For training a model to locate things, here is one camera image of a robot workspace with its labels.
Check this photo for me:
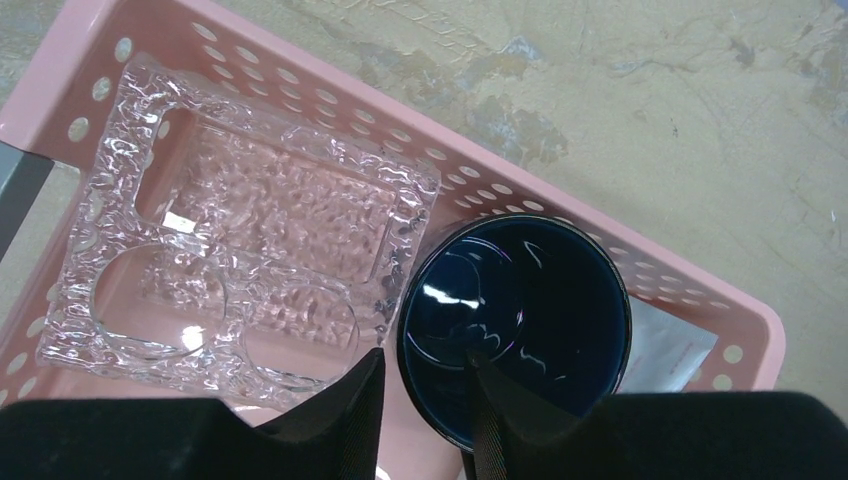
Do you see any pink plastic basket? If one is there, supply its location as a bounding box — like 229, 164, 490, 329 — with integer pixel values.
1, 1, 786, 479

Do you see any clear acrylic holder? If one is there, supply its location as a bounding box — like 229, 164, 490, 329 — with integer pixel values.
37, 54, 441, 411

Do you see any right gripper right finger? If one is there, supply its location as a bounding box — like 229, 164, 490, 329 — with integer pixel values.
466, 351, 847, 479

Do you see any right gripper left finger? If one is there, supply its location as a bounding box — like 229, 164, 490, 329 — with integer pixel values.
1, 348, 385, 479

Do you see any dark blue mug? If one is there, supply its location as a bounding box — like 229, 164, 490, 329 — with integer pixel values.
395, 213, 633, 451

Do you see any white toothpaste black cap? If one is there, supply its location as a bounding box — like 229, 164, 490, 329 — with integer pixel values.
618, 296, 718, 393

